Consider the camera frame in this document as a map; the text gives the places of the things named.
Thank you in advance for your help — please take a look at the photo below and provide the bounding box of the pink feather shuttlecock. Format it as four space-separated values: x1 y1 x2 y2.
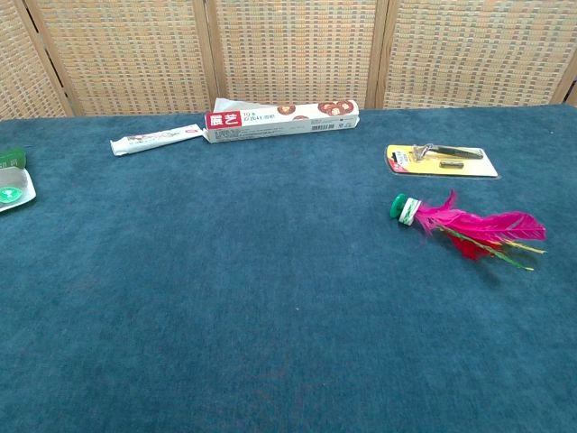
389 189 548 272

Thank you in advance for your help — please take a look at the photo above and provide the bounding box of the yellow packaged tool card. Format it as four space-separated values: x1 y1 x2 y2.
384 143 502 180

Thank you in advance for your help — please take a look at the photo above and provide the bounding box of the blue table cloth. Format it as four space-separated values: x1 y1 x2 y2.
0 103 577 433

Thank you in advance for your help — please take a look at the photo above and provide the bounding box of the white red baking paper box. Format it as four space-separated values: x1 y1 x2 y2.
201 97 361 144

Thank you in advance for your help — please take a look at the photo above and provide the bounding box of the white toothpaste tube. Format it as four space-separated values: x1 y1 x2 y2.
109 123 203 158

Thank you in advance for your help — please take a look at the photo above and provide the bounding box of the woven rattan folding screen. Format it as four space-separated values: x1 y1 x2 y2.
0 0 577 121

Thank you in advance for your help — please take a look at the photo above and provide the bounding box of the green white packet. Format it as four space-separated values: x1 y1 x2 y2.
0 146 37 214

